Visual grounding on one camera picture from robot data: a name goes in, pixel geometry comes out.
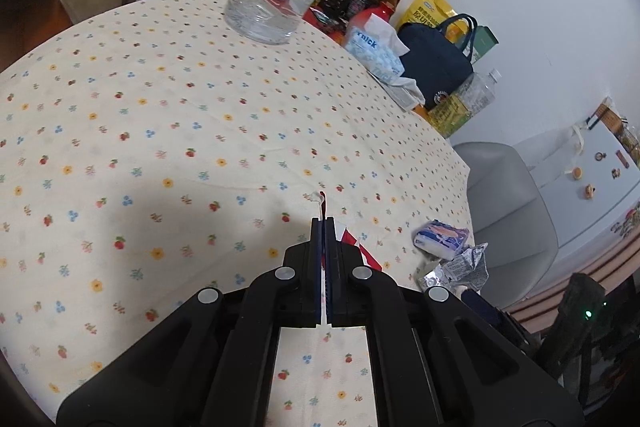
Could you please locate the floral cream tablecloth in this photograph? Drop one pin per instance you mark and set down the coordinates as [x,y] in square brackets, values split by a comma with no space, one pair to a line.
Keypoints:
[150,157]

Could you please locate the navy lunch bag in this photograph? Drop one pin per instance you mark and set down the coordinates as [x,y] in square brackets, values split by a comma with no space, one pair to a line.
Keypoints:
[435,62]

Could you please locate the silver foil wrapper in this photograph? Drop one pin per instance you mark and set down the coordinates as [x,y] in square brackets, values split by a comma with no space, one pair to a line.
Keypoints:
[465,264]

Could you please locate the grey plastic chair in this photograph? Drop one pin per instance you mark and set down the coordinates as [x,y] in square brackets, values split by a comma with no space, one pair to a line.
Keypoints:
[500,207]

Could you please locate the orange teapot fridge magnet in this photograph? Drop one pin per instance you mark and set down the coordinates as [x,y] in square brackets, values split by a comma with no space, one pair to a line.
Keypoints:
[589,191]

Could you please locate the white crumpled paper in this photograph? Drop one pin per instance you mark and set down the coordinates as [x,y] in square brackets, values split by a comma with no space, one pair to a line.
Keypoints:
[407,92]

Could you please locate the white fridge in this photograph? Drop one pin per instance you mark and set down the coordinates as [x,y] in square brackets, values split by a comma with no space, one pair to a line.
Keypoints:
[590,217]

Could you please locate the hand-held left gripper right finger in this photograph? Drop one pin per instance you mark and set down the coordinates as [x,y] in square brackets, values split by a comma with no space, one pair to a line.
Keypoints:
[346,272]

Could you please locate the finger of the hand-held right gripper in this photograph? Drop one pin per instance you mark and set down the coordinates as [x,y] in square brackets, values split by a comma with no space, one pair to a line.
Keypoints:
[482,307]

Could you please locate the blue tissue box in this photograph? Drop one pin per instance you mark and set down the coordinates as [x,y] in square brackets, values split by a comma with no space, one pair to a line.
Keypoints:
[370,49]

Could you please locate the tall green box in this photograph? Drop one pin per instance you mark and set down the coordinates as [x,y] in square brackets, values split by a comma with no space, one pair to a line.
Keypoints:
[484,42]

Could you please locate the burger fridge magnet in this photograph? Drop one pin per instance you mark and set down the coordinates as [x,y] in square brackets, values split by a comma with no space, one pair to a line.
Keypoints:
[577,173]

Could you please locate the brown wicker basket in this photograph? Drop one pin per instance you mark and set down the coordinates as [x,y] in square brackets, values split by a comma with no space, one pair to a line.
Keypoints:
[607,117]

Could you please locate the blue white packet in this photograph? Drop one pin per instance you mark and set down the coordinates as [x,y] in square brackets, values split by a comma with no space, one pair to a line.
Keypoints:
[442,237]

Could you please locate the yellow snack packet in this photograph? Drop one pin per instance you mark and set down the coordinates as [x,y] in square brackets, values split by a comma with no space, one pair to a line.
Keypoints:
[425,9]

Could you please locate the red bottle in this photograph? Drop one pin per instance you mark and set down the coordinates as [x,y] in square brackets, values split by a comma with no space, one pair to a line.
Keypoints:
[385,4]

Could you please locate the cream cloth tote bag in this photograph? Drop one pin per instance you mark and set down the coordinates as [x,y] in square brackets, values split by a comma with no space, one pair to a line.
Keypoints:
[580,142]

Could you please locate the cluster of fridge magnets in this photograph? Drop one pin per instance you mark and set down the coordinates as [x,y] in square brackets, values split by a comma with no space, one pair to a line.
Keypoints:
[627,222]

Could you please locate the red white wrapper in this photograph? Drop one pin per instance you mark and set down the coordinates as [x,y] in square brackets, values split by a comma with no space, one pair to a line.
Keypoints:
[350,241]

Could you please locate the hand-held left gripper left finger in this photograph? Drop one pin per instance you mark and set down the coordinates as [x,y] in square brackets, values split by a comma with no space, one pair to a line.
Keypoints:
[300,272]

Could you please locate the yellow label drink bottle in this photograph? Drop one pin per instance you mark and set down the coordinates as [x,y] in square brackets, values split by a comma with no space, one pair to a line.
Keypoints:
[460,107]

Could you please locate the brown bar fridge magnet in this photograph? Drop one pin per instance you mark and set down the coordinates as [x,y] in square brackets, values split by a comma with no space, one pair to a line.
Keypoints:
[620,157]

